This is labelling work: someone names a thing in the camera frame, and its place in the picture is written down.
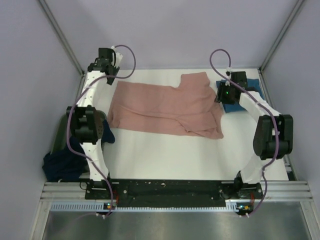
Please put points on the front aluminium rail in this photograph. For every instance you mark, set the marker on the front aluminium rail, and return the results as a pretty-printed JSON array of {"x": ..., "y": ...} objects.
[{"x": 277, "y": 191}]

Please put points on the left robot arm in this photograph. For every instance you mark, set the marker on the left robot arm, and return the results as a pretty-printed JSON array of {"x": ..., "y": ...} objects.
[{"x": 84, "y": 121}]

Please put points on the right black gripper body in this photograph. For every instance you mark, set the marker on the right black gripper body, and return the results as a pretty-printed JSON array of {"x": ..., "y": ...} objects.
[{"x": 224, "y": 93}]

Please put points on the navy blue t shirt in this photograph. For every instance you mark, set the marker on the navy blue t shirt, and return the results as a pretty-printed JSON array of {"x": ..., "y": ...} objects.
[{"x": 67, "y": 166}]

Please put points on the left aluminium frame post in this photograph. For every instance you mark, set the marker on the left aluminium frame post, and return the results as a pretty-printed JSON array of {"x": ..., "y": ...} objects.
[{"x": 60, "y": 35}]

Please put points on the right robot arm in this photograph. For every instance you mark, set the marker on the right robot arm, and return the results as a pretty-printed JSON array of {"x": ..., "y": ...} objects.
[{"x": 273, "y": 137}]

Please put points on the right aluminium frame post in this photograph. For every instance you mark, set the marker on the right aluminium frame post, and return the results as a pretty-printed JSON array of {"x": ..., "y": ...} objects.
[{"x": 297, "y": 8}]

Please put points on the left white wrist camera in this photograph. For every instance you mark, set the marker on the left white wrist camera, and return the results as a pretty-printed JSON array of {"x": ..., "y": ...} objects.
[{"x": 116, "y": 57}]

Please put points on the folded teal t shirt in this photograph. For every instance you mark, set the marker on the folded teal t shirt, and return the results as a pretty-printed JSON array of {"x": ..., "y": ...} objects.
[{"x": 248, "y": 99}]

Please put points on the pink t shirt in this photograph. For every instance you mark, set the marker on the pink t shirt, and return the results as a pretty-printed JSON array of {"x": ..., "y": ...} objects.
[{"x": 189, "y": 109}]

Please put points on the green plastic bin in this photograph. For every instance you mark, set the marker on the green plastic bin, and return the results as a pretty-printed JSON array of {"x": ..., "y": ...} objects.
[{"x": 59, "y": 141}]

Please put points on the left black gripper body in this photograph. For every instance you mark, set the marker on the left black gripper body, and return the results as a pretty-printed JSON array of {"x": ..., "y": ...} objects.
[{"x": 115, "y": 70}]

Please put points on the slotted grey cable duct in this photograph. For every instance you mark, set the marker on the slotted grey cable duct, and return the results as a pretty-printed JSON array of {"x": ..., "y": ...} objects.
[{"x": 102, "y": 207}]

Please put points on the aluminium frame post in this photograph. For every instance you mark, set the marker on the aluminium frame post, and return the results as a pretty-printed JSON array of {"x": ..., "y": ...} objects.
[
  {"x": 297, "y": 8},
  {"x": 60, "y": 35}
]

